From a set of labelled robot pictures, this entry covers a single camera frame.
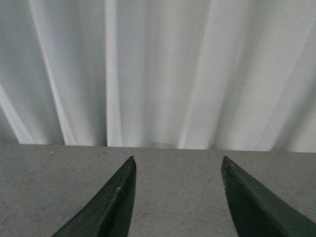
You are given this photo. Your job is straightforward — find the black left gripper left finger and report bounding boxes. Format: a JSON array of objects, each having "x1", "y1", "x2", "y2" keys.
[{"x1": 54, "y1": 156, "x2": 136, "y2": 237}]

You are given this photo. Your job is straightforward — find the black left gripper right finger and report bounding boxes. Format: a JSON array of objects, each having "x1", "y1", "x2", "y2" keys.
[{"x1": 221, "y1": 156, "x2": 316, "y2": 237}]

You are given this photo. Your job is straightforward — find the white curtain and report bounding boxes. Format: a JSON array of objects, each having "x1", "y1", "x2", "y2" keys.
[{"x1": 0, "y1": 0, "x2": 316, "y2": 152}]

